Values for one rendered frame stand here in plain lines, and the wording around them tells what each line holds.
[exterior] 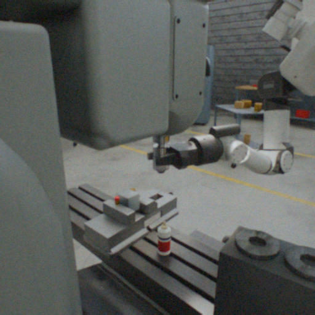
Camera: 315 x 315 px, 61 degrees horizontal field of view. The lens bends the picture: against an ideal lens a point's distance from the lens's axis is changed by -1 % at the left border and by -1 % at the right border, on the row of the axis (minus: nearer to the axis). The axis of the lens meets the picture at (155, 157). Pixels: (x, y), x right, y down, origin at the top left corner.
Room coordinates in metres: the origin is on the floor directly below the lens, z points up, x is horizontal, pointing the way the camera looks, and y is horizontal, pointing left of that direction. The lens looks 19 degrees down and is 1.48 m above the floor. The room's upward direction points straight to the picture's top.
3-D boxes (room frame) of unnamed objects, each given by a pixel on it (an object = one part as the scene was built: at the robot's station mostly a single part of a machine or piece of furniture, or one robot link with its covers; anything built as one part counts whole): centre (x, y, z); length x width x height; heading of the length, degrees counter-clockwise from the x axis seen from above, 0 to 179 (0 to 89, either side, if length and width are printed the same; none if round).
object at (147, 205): (0.86, 0.06, 1.02); 0.12 x 0.06 x 0.04; 49
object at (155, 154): (0.71, -0.02, 1.23); 0.05 x 0.05 x 0.06
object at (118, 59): (0.57, 0.12, 1.47); 0.24 x 0.19 x 0.26; 47
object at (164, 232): (0.69, -0.03, 0.98); 0.04 x 0.04 x 0.11
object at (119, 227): (0.84, 0.07, 0.98); 0.35 x 0.15 x 0.11; 139
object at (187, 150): (0.75, -0.10, 1.23); 0.13 x 0.12 x 0.10; 25
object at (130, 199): (0.81, 0.09, 1.04); 0.06 x 0.05 x 0.06; 49
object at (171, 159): (0.68, -0.03, 1.23); 0.06 x 0.02 x 0.03; 115
